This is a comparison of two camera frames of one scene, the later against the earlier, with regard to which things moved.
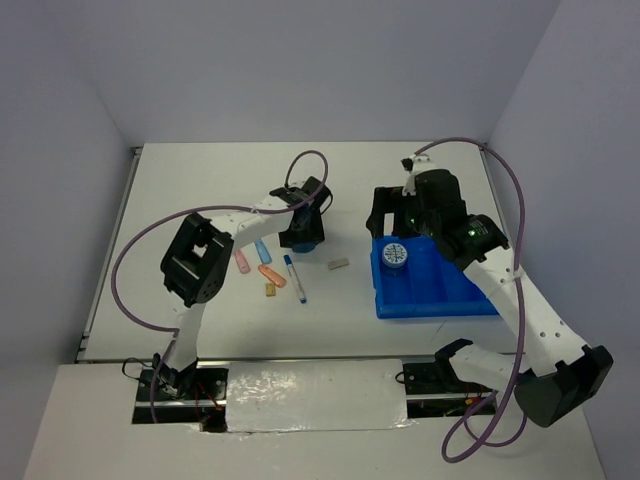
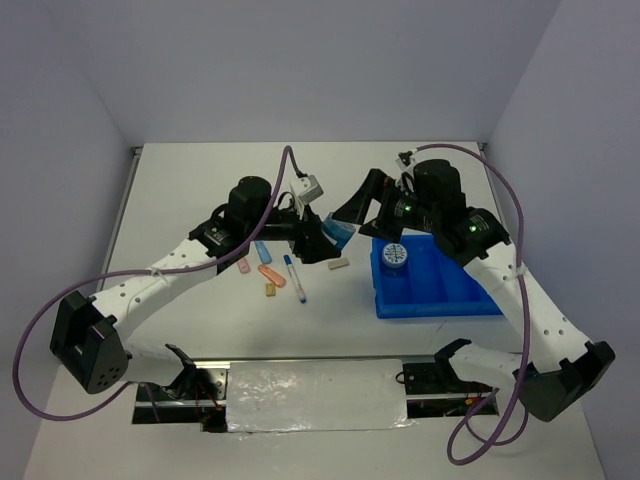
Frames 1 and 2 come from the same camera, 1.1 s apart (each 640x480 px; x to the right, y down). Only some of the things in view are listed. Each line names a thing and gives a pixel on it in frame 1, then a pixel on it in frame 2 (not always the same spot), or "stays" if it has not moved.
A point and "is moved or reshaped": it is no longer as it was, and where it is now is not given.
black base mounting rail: (432, 388) stays
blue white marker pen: (289, 262) stays
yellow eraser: (270, 289) stays
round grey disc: (304, 247) is moved or reshaped
